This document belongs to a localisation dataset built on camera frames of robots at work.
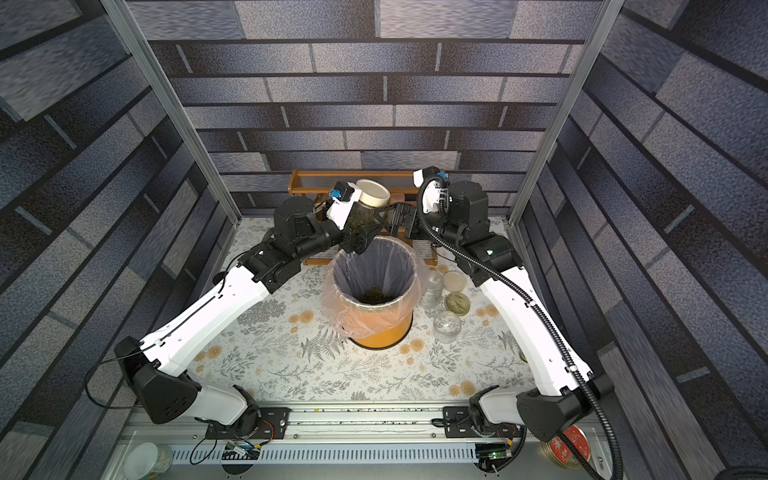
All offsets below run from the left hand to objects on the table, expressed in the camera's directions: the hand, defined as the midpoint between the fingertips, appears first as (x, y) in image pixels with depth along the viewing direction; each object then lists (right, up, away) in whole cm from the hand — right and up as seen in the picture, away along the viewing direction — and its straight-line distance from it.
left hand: (370, 212), depth 66 cm
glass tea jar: (+22, -33, +25) cm, 47 cm away
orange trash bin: (0, -22, +28) cm, 35 cm away
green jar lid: (+27, -27, +29) cm, 48 cm away
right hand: (+3, 0, -2) cm, 4 cm away
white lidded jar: (-49, -56, -1) cm, 74 cm away
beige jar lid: (+27, -20, +35) cm, 49 cm away
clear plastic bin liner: (-11, -23, +7) cm, 26 cm away
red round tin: (+43, -55, +2) cm, 70 cm away
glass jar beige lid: (+18, -24, +25) cm, 39 cm away
